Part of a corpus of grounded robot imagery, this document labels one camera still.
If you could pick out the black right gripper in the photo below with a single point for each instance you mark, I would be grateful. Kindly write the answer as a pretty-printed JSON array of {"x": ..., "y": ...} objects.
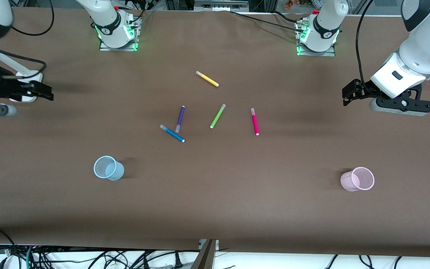
[{"x": 5, "y": 86}]

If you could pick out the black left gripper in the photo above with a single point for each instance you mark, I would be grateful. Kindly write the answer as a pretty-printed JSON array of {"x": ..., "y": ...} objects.
[{"x": 357, "y": 90}]

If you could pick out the pink marker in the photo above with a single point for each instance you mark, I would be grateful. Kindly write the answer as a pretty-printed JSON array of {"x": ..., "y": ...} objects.
[{"x": 254, "y": 121}]

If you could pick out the blue marker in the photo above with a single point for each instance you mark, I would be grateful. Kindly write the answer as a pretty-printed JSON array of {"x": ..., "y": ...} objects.
[{"x": 172, "y": 133}]

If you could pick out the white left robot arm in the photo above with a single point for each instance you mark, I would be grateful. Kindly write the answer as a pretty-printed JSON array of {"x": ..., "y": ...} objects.
[{"x": 424, "y": 48}]

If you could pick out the white desk lamp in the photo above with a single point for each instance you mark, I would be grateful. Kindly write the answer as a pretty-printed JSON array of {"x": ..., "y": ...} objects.
[{"x": 32, "y": 77}]

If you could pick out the translucent pink cup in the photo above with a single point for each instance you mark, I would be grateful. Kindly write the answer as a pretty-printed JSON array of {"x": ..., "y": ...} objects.
[{"x": 349, "y": 183}]

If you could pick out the translucent blue cup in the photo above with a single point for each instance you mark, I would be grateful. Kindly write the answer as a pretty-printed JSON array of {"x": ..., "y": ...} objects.
[{"x": 116, "y": 173}]

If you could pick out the green marker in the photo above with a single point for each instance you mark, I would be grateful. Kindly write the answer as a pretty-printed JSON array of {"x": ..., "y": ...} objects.
[{"x": 217, "y": 116}]

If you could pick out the purple marker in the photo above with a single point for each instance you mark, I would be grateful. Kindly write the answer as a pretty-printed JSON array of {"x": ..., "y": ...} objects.
[{"x": 180, "y": 118}]

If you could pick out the yellow marker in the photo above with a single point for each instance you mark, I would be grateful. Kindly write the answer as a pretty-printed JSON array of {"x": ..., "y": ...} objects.
[{"x": 207, "y": 79}]

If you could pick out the black power plug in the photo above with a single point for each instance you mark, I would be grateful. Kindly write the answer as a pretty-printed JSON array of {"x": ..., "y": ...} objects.
[{"x": 178, "y": 261}]

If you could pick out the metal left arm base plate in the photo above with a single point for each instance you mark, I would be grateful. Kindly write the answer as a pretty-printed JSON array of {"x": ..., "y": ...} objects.
[{"x": 315, "y": 53}]

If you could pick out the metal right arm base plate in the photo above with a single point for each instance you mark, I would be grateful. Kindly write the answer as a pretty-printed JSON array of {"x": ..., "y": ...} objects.
[{"x": 118, "y": 48}]

